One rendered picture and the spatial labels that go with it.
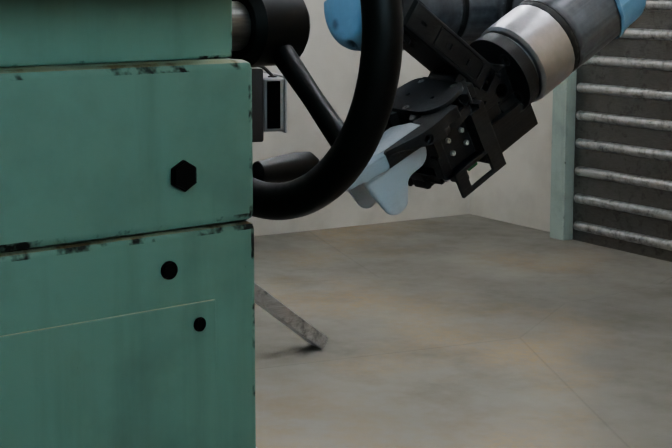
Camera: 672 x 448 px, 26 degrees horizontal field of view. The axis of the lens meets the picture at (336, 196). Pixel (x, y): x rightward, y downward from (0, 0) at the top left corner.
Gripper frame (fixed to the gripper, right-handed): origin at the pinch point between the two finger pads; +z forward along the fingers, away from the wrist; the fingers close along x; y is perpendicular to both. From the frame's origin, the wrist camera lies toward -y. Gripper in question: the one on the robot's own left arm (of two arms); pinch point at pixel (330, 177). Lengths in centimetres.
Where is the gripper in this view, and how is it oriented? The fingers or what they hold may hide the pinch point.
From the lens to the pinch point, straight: 113.4
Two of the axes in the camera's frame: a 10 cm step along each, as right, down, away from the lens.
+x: -6.0, -1.5, 7.8
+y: 3.7, 8.2, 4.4
